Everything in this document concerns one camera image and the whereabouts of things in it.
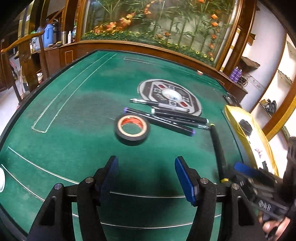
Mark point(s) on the black marker white cap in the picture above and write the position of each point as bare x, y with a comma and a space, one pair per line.
177, 115

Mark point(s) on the flower glass partition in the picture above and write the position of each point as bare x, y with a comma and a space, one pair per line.
198, 29

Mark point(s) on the clear gel pen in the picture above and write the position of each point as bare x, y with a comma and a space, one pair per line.
158, 104

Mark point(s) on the person right hand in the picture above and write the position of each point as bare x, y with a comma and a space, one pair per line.
273, 229

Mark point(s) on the round table centre panel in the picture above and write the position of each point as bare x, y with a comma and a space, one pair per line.
168, 92

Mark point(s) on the black fineliner pen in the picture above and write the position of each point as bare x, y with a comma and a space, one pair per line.
191, 124

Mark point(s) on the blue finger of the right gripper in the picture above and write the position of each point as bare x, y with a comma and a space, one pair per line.
246, 170

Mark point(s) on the black marker purple ends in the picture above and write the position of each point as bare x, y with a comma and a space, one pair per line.
162, 122

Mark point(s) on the white cup at edge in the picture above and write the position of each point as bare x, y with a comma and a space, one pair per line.
2, 180

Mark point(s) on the blue thermos jug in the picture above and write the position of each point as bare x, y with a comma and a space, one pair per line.
48, 35

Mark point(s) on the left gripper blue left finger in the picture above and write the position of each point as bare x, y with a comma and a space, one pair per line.
105, 179

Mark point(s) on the purple bottles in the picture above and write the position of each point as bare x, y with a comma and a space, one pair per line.
235, 74

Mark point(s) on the black electrical tape roll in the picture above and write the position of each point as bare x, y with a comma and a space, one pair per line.
131, 129

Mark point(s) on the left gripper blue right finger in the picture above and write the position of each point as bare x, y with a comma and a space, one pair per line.
188, 179

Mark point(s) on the wooden chair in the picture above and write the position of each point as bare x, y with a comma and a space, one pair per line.
26, 62

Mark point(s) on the black tape dispenser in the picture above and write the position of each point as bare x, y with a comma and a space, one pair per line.
246, 127

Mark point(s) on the yellow foam storage box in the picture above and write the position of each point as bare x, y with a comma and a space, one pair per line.
256, 148

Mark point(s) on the black marker yellow end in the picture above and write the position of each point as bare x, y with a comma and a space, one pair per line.
219, 153

